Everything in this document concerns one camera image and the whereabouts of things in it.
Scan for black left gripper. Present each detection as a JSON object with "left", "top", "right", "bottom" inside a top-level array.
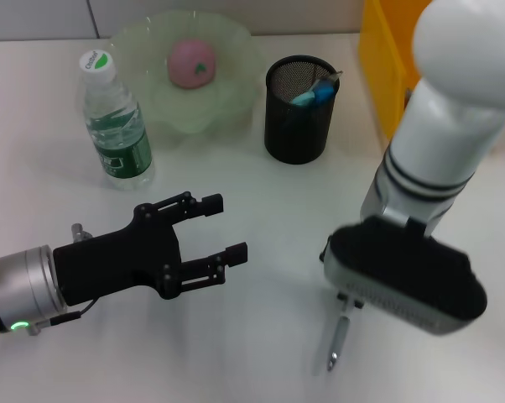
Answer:
[{"left": 52, "top": 191, "right": 249, "bottom": 307}]

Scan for silver ballpoint pen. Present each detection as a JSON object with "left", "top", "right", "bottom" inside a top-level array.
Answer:
[{"left": 325, "top": 313, "right": 351, "bottom": 373}]

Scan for clear plastic water bottle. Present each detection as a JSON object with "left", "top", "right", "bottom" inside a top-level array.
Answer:
[{"left": 76, "top": 49, "right": 156, "bottom": 191}]

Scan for blue scissors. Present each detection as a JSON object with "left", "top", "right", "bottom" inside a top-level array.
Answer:
[{"left": 289, "top": 80, "right": 337, "bottom": 107}]

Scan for pink toy peach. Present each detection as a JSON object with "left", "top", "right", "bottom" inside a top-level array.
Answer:
[{"left": 166, "top": 36, "right": 217, "bottom": 89}]

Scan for clear plastic ruler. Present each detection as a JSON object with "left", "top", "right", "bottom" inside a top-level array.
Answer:
[{"left": 315, "top": 69, "right": 345, "bottom": 91}]

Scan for black mesh pen holder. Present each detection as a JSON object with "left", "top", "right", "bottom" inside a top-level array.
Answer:
[{"left": 263, "top": 55, "right": 341, "bottom": 165}]

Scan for translucent green fruit plate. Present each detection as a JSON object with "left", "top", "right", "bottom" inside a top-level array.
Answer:
[{"left": 107, "top": 11, "right": 265, "bottom": 148}]

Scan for yellow plastic bin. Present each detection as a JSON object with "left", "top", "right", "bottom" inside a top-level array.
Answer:
[{"left": 357, "top": 0, "right": 505, "bottom": 144}]

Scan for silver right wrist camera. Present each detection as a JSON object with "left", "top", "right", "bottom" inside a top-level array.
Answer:
[{"left": 320, "top": 215, "right": 489, "bottom": 337}]

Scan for left gripper cable with plug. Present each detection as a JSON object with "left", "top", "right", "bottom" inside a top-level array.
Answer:
[{"left": 27, "top": 222, "right": 99, "bottom": 337}]

